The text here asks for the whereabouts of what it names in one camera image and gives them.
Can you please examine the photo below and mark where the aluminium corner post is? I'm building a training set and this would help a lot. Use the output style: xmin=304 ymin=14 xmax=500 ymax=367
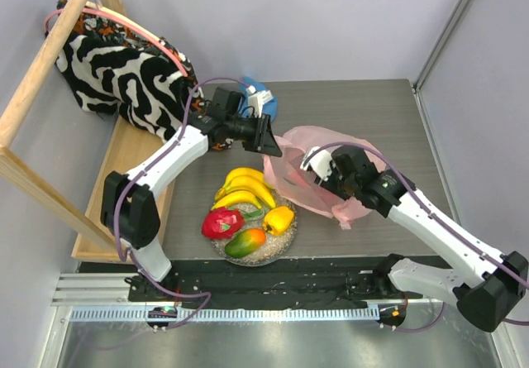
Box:
xmin=412 ymin=0 xmax=493 ymax=92

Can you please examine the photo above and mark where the yellow fake banana bunch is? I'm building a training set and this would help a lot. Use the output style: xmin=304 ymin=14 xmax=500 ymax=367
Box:
xmin=214 ymin=167 xmax=276 ymax=208

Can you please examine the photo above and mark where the black white orange patterned cloth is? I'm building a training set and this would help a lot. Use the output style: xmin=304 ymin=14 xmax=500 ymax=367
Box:
xmin=55 ymin=2 xmax=209 ymax=142

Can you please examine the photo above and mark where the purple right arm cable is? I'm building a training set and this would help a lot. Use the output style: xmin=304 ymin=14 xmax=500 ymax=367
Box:
xmin=303 ymin=142 xmax=529 ymax=332

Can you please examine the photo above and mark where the green orange fake mango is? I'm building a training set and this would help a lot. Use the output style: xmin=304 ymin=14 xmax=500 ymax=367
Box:
xmin=224 ymin=228 xmax=267 ymax=259

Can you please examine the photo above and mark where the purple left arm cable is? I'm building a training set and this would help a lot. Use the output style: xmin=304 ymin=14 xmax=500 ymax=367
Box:
xmin=115 ymin=77 xmax=249 ymax=330

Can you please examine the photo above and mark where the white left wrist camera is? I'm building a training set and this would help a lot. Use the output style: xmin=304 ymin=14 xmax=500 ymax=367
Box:
xmin=245 ymin=85 xmax=274 ymax=117

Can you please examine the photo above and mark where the yellow fake bell pepper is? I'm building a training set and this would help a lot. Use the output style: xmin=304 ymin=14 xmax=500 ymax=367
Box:
xmin=262 ymin=206 xmax=294 ymax=237

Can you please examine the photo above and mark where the pink hanger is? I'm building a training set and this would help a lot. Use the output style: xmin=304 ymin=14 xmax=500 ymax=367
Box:
xmin=44 ymin=6 xmax=189 ymax=75

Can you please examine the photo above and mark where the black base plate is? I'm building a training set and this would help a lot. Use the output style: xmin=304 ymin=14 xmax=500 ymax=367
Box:
xmin=125 ymin=257 xmax=405 ymax=310

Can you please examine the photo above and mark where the single yellow fake banana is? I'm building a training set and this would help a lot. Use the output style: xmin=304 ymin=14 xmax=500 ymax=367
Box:
xmin=211 ymin=190 xmax=262 ymax=210

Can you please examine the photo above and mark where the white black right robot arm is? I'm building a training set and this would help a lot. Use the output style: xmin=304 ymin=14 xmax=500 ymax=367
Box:
xmin=301 ymin=141 xmax=528 ymax=332

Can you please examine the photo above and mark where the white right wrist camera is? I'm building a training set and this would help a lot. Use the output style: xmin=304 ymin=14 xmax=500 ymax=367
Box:
xmin=300 ymin=146 xmax=332 ymax=185

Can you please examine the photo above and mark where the red fake dragon fruit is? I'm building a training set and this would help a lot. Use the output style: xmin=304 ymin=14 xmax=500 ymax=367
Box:
xmin=201 ymin=207 xmax=264 ymax=240

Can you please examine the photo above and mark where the pink plastic bag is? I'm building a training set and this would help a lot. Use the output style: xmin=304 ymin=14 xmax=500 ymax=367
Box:
xmin=263 ymin=126 xmax=373 ymax=230

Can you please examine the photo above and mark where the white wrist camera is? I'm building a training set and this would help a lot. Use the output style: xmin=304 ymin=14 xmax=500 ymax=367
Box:
xmin=300 ymin=146 xmax=332 ymax=185
xmin=245 ymin=85 xmax=274 ymax=117

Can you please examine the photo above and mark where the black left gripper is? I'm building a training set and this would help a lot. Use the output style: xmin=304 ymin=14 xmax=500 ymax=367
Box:
xmin=226 ymin=112 xmax=283 ymax=157

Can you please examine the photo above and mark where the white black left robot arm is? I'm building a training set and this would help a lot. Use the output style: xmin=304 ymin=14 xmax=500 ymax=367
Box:
xmin=100 ymin=86 xmax=282 ymax=301

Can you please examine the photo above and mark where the speckled round plate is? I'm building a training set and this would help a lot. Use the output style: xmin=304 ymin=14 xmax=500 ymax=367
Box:
xmin=208 ymin=190 xmax=297 ymax=267

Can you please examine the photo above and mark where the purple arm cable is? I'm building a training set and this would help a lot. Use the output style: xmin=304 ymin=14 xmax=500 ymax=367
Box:
xmin=115 ymin=77 xmax=249 ymax=330
xmin=303 ymin=142 xmax=529 ymax=332

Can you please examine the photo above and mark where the aluminium rail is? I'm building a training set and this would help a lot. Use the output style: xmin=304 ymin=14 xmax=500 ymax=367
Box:
xmin=51 ymin=268 xmax=505 ymax=323

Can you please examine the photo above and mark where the blue bucket hat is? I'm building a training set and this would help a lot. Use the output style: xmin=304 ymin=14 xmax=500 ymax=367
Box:
xmin=239 ymin=76 xmax=278 ymax=122

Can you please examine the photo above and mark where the wooden rack frame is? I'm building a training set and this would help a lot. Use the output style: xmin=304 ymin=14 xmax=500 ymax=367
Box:
xmin=1 ymin=0 xmax=161 ymax=264

